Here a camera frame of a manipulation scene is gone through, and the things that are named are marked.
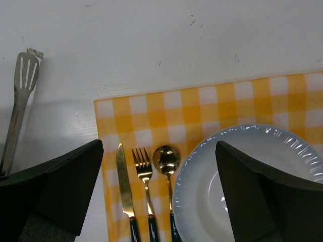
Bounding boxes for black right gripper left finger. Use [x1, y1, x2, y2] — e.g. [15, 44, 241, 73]
[1, 139, 103, 241]

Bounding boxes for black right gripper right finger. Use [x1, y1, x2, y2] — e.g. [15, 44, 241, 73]
[215, 141, 322, 241]

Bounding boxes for steel serving tongs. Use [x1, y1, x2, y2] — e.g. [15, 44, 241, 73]
[1, 48, 43, 176]

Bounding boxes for white blue-rimmed plate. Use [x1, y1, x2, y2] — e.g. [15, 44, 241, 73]
[172, 124, 322, 241]

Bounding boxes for gold table knife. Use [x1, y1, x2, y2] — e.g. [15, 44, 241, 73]
[116, 143, 140, 241]

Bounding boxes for gold fork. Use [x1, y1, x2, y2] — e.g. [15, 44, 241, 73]
[132, 148, 159, 242]

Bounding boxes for gold spoon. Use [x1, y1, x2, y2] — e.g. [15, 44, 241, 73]
[152, 145, 182, 241]

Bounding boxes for yellow checkered cloth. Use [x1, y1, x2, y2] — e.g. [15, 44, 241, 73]
[94, 72, 322, 241]

